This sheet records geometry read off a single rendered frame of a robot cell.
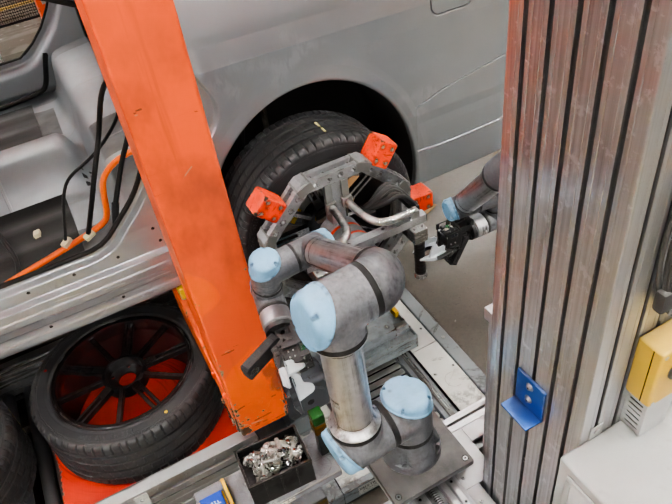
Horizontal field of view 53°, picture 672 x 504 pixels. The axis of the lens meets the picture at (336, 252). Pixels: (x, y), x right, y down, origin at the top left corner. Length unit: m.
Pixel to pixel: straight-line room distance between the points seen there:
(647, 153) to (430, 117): 1.69
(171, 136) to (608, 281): 0.92
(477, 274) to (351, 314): 2.15
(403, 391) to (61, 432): 1.30
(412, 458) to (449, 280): 1.73
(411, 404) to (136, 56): 0.92
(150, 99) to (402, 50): 1.10
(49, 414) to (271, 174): 1.12
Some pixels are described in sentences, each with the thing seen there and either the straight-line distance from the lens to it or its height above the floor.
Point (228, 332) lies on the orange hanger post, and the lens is 1.85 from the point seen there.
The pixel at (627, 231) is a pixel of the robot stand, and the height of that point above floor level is 1.72.
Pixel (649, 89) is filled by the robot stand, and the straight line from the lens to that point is 0.82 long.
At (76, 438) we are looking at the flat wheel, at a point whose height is 0.50.
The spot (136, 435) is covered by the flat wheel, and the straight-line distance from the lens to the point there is 2.34.
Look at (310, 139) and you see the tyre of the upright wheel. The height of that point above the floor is 1.18.
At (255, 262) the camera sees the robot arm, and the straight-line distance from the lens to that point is 1.55.
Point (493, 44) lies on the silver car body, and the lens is 2.55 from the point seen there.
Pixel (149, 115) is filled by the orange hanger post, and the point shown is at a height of 1.65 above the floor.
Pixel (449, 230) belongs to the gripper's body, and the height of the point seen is 0.90.
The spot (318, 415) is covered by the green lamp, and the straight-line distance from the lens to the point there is 2.01.
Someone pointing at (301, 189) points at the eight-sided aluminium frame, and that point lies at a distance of 2.05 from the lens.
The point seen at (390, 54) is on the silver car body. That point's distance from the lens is 2.29.
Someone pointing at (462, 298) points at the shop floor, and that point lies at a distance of 3.20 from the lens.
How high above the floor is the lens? 2.30
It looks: 41 degrees down
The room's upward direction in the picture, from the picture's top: 9 degrees counter-clockwise
